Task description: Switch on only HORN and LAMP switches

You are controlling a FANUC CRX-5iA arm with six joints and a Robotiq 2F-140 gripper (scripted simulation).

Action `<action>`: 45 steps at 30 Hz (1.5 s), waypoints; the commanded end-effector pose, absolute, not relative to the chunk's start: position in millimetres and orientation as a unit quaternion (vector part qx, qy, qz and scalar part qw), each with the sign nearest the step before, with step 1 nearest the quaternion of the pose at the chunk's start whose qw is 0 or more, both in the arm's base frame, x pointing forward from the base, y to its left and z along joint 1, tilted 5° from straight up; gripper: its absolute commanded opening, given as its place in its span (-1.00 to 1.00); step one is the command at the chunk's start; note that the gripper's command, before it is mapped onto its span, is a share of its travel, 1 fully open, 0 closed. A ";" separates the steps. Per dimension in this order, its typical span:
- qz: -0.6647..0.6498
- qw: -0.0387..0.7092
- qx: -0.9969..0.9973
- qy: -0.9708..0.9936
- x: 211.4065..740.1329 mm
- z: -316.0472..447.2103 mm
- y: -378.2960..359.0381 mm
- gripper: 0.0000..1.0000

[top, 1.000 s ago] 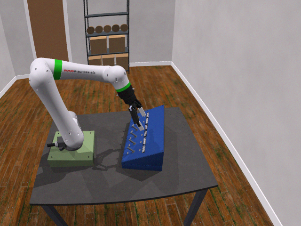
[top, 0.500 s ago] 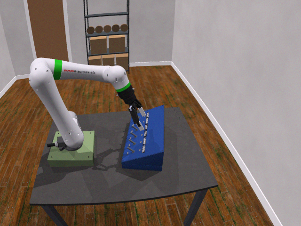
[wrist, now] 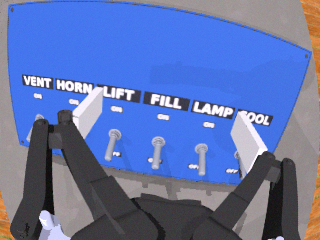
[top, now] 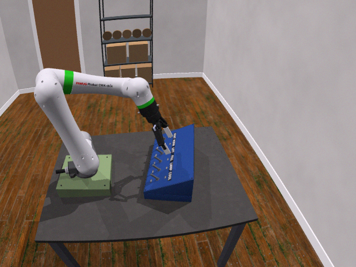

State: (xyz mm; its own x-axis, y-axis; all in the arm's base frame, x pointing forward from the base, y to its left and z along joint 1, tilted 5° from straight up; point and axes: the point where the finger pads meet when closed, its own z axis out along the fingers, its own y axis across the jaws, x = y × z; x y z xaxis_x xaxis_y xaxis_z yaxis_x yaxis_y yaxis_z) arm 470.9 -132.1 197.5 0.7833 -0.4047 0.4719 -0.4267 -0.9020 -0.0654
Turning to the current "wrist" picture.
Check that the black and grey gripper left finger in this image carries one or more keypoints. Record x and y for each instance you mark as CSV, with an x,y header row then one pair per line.
x,y
35,218

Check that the blue control panel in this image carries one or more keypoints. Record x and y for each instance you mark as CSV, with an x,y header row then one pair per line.
x,y
174,81

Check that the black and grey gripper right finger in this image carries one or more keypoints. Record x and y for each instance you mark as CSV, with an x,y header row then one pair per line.
x,y
281,222

